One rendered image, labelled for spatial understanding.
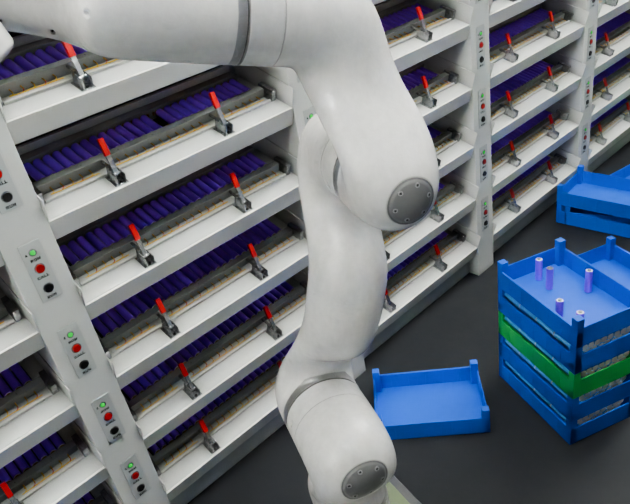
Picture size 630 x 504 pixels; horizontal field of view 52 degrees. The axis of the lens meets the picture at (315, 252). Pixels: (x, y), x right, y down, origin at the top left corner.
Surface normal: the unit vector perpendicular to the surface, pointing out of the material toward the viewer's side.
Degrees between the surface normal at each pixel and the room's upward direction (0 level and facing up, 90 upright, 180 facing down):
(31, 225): 90
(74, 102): 107
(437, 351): 0
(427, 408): 0
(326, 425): 21
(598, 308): 0
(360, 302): 90
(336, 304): 82
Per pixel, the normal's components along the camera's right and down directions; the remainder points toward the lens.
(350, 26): 0.47, 0.29
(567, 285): -0.16, -0.84
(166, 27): 0.34, 0.58
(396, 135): 0.29, -0.27
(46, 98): 0.04, -0.73
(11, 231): 0.69, 0.29
